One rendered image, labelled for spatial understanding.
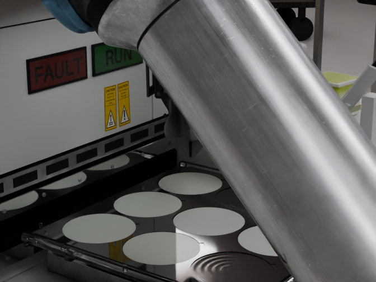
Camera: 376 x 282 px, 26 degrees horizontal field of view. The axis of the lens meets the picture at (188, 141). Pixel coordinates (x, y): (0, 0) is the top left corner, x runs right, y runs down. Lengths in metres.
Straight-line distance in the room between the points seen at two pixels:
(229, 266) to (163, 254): 0.09
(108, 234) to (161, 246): 0.08
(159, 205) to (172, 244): 0.14
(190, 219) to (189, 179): 0.16
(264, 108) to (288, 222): 0.07
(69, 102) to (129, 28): 0.70
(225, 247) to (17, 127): 0.32
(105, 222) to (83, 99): 0.19
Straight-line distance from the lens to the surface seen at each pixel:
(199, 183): 1.28
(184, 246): 1.07
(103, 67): 1.23
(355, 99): 1.25
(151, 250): 1.06
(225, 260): 1.03
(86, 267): 1.14
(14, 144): 1.13
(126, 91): 1.29
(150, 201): 1.21
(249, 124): 0.46
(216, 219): 1.15
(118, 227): 1.13
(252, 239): 1.09
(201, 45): 0.47
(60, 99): 1.18
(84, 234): 1.11
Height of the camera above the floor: 1.35
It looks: 18 degrees down
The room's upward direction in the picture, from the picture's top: straight up
